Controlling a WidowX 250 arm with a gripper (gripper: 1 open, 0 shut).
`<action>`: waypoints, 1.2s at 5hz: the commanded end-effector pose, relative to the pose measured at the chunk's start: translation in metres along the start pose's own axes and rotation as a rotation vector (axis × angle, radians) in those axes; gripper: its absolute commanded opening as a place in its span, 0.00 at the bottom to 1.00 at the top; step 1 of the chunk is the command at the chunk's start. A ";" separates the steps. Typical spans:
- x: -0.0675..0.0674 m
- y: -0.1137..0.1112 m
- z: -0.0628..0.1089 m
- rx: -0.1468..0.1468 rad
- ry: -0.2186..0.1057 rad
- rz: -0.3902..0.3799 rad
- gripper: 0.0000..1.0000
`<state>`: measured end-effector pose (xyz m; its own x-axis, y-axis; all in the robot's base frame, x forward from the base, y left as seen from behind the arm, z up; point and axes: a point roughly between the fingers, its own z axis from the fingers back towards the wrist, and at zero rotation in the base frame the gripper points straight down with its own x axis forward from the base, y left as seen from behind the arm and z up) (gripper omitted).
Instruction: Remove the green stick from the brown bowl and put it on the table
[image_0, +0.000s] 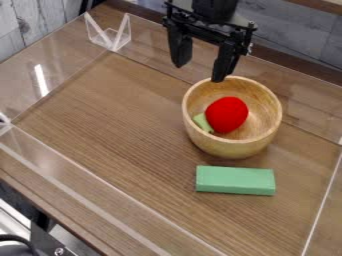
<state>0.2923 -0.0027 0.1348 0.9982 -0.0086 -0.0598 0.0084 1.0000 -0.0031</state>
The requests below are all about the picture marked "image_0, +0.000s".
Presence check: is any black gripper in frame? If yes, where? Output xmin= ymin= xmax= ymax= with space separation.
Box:
xmin=163 ymin=0 xmax=257 ymax=83

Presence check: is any green stick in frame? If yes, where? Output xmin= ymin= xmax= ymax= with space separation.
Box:
xmin=192 ymin=113 xmax=213 ymax=133

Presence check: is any light wooden bowl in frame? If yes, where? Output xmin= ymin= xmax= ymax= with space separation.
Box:
xmin=181 ymin=76 xmax=283 ymax=159

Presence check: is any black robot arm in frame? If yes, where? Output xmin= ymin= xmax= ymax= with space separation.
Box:
xmin=163 ymin=0 xmax=257 ymax=83

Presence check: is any red ball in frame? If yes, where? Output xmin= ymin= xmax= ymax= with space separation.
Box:
xmin=204 ymin=97 xmax=248 ymax=133

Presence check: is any green rectangular block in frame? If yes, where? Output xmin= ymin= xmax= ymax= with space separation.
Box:
xmin=195 ymin=166 xmax=276 ymax=196

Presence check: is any clear acrylic corner bracket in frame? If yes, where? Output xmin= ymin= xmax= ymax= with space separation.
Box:
xmin=84 ymin=12 xmax=130 ymax=52

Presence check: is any clear acrylic tray wall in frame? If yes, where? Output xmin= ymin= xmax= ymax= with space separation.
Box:
xmin=0 ymin=113 xmax=225 ymax=256

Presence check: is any black metal table bracket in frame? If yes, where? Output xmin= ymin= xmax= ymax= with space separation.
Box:
xmin=29 ymin=222 xmax=77 ymax=256

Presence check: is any black cable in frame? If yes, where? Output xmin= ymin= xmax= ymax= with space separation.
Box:
xmin=0 ymin=234 xmax=38 ymax=256

